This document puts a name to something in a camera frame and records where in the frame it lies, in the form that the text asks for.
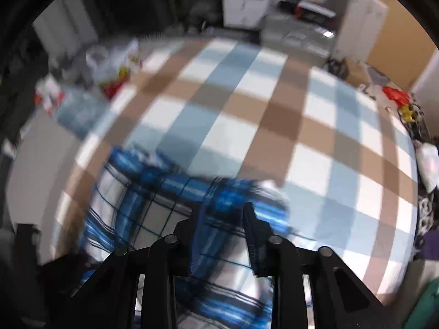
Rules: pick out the blue plaid flannel clothes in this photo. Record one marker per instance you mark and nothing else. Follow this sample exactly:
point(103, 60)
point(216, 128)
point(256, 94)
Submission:
point(147, 212)

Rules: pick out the wooden door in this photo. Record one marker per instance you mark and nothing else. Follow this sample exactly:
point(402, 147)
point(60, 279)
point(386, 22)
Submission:
point(398, 48)

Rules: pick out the green cloth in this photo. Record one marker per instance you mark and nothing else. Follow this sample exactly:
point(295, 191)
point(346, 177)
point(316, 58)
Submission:
point(425, 308)

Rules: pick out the dark cloth pile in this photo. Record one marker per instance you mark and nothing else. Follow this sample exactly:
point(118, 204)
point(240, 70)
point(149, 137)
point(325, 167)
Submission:
point(202, 10)

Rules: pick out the white drawer cabinet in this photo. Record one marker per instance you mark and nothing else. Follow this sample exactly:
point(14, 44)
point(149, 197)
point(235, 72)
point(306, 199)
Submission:
point(243, 3)

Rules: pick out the red plastic bag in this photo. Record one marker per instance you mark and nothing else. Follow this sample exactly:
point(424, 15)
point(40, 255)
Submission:
point(394, 94)

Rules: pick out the clear bag of colourful packets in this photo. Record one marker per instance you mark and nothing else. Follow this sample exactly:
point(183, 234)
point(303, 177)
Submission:
point(113, 63)

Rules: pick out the white plastic bag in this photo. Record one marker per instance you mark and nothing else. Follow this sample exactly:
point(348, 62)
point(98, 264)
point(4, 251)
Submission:
point(428, 168)

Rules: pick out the brown blue checked bed sheet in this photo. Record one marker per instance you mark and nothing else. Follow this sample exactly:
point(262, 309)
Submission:
point(274, 126)

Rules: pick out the silver suitcase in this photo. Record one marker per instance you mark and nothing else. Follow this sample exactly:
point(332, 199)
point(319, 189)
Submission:
point(291, 37)

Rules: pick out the light blue cloth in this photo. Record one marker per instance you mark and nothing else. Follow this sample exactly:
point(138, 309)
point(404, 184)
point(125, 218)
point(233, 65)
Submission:
point(82, 113)

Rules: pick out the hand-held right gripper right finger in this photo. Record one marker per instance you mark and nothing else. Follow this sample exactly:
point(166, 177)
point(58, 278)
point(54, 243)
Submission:
point(255, 246)

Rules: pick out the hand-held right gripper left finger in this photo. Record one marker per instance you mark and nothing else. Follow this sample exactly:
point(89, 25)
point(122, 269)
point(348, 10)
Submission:
point(187, 246)

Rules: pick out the tall white cabinet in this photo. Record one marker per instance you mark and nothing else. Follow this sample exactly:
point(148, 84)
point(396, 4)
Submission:
point(360, 24)

